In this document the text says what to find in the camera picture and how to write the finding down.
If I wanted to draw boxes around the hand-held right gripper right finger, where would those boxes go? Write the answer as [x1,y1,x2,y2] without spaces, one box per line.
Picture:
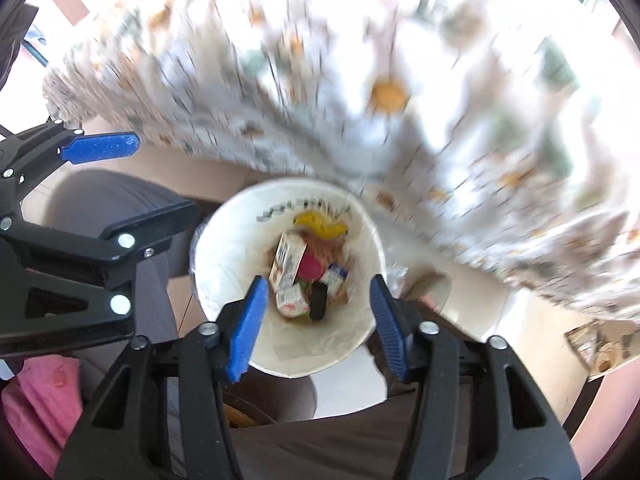
[369,274,583,480]

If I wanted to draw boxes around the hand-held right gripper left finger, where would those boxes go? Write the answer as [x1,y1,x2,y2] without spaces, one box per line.
[55,275,271,480]

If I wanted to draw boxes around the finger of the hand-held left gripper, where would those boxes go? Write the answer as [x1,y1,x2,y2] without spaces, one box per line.
[0,199,201,357]
[0,119,142,221]

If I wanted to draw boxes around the small white carton box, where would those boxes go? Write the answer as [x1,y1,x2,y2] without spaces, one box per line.
[276,282,313,318]

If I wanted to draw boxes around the black foam cylinder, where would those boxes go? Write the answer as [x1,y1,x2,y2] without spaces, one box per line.
[308,282,329,322]

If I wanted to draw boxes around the white brown milk carton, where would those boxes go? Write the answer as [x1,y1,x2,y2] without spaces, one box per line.
[268,230,308,291]

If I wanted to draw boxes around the pink plastic cup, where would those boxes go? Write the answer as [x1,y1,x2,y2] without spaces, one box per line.
[299,252,332,283]

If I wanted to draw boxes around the white round trash bin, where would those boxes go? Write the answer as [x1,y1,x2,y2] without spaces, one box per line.
[189,177,387,378]

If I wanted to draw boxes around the white blue carton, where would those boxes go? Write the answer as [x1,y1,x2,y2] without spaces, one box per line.
[320,262,350,295]

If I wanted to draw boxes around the pink cloth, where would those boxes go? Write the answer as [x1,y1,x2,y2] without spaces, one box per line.
[0,355,87,478]

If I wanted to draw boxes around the yellow plastic item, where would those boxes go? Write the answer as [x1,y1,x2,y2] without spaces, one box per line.
[293,211,348,240]

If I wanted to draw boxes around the brown cloth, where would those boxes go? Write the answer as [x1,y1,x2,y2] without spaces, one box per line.
[232,375,501,480]

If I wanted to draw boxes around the floral bed blanket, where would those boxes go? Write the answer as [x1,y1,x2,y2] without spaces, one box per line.
[42,0,640,323]

